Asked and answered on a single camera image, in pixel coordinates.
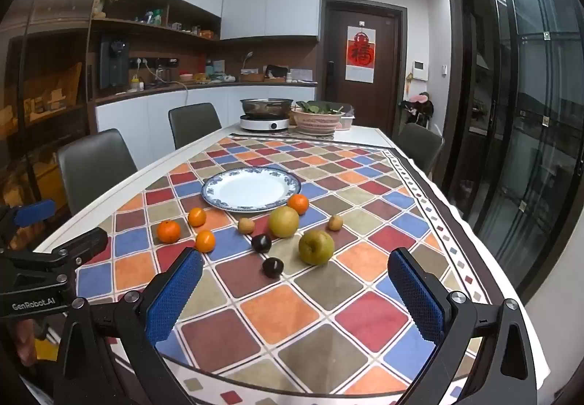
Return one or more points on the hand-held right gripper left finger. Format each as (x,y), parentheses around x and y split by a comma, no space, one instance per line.
(175,295)

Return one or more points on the white intercom panel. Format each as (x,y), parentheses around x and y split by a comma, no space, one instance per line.
(420,69)

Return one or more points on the person's left hand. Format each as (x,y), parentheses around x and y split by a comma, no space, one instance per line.
(26,343)

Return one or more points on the grey dining chair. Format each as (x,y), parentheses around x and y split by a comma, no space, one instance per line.
(422,145)
(194,124)
(96,167)

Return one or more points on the black water dispenser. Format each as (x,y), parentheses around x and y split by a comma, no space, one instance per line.
(112,62)

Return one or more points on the pink and dark bundle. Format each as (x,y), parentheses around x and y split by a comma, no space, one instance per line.
(417,106)

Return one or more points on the small white basket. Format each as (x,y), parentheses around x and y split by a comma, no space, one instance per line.
(349,122)

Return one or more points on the white induction cooker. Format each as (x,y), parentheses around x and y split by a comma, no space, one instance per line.
(264,124)

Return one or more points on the dark purple plum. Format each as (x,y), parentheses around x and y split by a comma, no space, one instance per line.
(273,267)
(261,243)

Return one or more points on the yellow pear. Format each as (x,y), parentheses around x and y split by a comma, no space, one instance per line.
(283,222)

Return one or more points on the colourful checked tablecloth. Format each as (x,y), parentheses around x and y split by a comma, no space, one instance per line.
(283,309)

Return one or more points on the dark wooden door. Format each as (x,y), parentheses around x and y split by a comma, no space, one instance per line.
(383,99)

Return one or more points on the green pear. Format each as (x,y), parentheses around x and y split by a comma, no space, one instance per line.
(316,247)

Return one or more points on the dark glass display cabinet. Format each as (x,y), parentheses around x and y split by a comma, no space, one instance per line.
(45,67)

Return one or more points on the steel cooking pot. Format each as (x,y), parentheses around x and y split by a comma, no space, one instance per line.
(267,108)

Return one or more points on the pink plastic basket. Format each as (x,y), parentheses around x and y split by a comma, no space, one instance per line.
(317,122)

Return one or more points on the orange mandarin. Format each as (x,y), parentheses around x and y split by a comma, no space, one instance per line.
(298,204)
(205,241)
(197,217)
(169,231)

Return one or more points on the white base cabinets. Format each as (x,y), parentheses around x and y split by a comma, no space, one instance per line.
(150,113)

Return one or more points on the red hanging scroll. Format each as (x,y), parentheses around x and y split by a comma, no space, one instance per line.
(360,51)

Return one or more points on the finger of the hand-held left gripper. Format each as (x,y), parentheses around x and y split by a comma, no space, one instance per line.
(86,243)
(34,212)

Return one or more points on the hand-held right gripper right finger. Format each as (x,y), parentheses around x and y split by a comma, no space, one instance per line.
(417,300)

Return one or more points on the white gooseneck lamp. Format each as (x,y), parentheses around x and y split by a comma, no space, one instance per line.
(247,58)

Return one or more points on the brown kiwi fruit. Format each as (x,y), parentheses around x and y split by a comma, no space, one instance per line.
(335,222)
(246,225)

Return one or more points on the glass sliding door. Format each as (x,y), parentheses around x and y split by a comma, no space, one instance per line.
(524,135)

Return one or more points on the green leafy vegetables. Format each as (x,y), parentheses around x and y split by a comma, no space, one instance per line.
(319,107)

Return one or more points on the blue rimmed white plate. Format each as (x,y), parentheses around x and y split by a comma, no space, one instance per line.
(248,190)

